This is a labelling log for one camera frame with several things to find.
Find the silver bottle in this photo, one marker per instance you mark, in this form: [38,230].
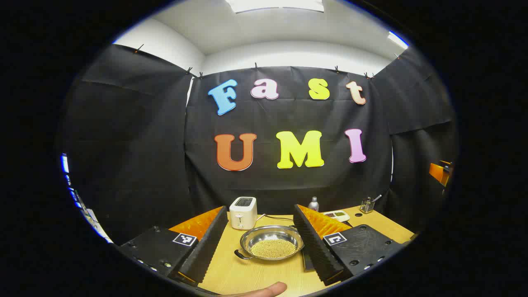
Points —
[314,205]

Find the black backdrop cloth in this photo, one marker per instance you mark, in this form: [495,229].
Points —
[288,185]

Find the metal spoon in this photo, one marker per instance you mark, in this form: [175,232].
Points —
[377,198]

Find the white divided seed tray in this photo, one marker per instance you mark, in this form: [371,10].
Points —
[337,215]

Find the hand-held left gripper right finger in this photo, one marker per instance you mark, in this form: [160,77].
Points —
[313,247]

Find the white toaster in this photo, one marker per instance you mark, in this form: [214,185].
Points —
[243,214]

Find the pile of soybeans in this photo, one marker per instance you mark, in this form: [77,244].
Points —
[272,248]

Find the large ceiling light panel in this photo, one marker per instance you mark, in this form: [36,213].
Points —
[276,4]

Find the small ceiling light panel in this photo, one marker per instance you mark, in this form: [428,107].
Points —
[397,40]

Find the clear utensil holder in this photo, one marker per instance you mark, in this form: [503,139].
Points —
[366,206]

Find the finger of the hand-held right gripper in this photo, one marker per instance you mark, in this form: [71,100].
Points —
[439,173]

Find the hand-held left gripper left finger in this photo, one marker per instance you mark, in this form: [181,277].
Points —
[206,247]

